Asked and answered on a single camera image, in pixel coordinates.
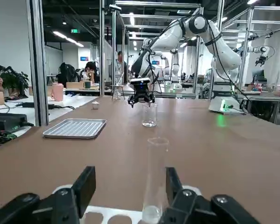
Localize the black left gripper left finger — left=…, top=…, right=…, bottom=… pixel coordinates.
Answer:
left=0, top=166, right=96, bottom=224

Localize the white test tube rack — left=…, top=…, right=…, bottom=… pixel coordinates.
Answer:
left=50, top=184, right=203, bottom=224

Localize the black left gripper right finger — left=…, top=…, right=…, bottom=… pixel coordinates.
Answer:
left=158, top=167, right=259, bottom=224

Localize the green potted plant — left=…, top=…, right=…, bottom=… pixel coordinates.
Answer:
left=0, top=66, right=30, bottom=95

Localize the clear glass test tube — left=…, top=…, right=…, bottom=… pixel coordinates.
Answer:
left=141, top=137, right=170, bottom=222

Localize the black power supply unit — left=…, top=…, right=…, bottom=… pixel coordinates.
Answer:
left=0, top=113, right=30, bottom=134

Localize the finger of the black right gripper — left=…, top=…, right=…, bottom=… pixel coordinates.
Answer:
left=144, top=92, right=156, bottom=108
left=127, top=93, right=141, bottom=108

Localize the large clear glass beaker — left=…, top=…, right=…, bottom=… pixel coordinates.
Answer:
left=141, top=104, right=159, bottom=128

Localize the ribbed metal tray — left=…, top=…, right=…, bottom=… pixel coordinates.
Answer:
left=42, top=118, right=107, bottom=140

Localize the aluminium frame post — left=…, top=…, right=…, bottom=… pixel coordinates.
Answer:
left=99, top=0, right=107, bottom=97
left=27, top=0, right=49, bottom=127

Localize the pink mug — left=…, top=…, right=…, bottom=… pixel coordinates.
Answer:
left=50, top=82, right=64, bottom=102

